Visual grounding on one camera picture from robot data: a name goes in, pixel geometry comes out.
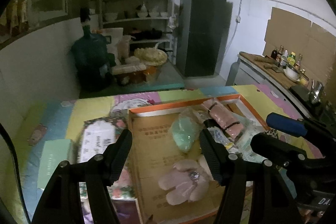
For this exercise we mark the orange-rimmed cardboard box tray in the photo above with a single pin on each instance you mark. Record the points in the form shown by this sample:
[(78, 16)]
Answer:
[(153, 154)]

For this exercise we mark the condiment bottles group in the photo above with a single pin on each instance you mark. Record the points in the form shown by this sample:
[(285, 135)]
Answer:
[(288, 59)]

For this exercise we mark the kitchen counter with wooden top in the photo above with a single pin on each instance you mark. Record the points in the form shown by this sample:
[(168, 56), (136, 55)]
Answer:
[(252, 71)]

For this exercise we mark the yellow white snack pouch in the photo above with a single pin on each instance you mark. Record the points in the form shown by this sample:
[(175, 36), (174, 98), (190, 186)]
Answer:
[(219, 137)]

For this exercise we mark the steel kettle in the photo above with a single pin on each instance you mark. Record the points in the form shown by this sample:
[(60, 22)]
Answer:
[(316, 91)]

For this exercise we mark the colourful cartoon play mat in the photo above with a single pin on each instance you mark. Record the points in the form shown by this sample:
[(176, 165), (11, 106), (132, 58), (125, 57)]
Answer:
[(64, 120)]

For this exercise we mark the dark grey refrigerator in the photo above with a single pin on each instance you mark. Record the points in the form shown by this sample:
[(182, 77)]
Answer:
[(202, 35)]

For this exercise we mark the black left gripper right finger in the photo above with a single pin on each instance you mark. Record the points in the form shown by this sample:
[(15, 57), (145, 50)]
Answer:
[(216, 157)]

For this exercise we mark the straw woven hat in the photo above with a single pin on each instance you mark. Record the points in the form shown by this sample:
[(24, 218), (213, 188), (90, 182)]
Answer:
[(151, 56)]

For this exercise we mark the cardboard sheets on wall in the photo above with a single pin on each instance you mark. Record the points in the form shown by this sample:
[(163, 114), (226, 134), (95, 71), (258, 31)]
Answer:
[(302, 36)]

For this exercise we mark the mint green carton box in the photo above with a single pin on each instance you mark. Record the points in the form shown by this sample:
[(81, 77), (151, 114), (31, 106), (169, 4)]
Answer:
[(54, 151)]

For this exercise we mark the pink towel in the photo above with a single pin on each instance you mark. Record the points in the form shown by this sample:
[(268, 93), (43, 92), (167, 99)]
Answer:
[(223, 117)]

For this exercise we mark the white bowl on counter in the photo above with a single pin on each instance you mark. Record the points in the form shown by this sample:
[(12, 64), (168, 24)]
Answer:
[(291, 74)]

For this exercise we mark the green-white tissue pack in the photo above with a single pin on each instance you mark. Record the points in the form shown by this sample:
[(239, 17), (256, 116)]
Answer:
[(242, 142)]

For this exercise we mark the amber bottles on ledge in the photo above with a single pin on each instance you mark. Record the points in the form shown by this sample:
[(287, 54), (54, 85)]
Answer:
[(14, 20)]

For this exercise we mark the metal kitchen shelf rack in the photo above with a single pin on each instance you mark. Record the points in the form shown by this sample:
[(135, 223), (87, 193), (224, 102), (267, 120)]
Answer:
[(149, 23)]

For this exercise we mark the leopard print cloth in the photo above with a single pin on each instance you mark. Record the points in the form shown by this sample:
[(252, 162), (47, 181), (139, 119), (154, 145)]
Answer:
[(273, 133)]

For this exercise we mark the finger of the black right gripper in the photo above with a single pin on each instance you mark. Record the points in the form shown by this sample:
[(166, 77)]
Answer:
[(286, 125)]

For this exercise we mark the dark green water jug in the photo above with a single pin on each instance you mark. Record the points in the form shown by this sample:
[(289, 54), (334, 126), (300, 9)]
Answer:
[(91, 57)]

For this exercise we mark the beige plush bear toy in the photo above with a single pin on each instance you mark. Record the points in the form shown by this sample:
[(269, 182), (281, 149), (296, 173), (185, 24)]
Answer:
[(187, 181)]

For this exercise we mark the mint green sponge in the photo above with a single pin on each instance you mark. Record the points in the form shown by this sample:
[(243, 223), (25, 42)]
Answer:
[(186, 128)]

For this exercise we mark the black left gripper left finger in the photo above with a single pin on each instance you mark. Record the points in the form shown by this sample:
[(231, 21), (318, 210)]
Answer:
[(115, 155)]

